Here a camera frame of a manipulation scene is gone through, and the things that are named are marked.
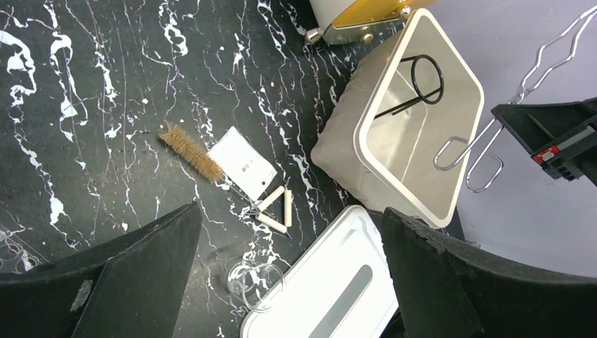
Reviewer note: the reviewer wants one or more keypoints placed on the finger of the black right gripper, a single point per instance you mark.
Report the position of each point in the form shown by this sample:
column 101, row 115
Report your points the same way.
column 560, row 138

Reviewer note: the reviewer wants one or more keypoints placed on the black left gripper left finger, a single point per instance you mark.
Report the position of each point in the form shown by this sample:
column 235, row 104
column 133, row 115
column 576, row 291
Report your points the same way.
column 131, row 286

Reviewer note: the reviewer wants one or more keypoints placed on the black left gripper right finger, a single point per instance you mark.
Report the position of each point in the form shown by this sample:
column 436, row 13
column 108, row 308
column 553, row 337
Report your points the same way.
column 448, row 288

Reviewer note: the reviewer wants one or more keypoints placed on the small glass beaker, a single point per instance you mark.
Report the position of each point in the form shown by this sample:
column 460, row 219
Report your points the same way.
column 255, row 284

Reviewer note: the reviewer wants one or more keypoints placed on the brown test tube brush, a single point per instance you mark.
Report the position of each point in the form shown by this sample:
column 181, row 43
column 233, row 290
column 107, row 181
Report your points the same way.
column 191, row 151

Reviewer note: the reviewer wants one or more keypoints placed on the white clay pipe triangle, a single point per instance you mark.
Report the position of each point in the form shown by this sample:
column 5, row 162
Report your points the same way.
column 275, row 210

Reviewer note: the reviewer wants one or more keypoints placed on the white bin lid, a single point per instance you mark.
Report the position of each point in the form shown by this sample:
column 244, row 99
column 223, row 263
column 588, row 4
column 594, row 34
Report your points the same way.
column 340, row 287

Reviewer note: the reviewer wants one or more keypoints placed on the clear plastic tube rack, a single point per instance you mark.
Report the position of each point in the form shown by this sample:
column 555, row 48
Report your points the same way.
column 17, row 257

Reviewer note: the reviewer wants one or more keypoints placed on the white plastic bin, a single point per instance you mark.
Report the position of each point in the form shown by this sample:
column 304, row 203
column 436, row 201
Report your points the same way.
column 403, row 101

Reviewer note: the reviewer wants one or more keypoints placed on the white paper packet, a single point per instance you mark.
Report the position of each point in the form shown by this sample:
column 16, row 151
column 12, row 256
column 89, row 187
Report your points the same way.
column 246, row 167

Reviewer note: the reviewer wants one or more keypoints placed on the cream cylindrical drawer cabinet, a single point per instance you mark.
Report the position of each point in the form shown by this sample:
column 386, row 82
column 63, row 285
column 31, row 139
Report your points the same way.
column 347, row 21

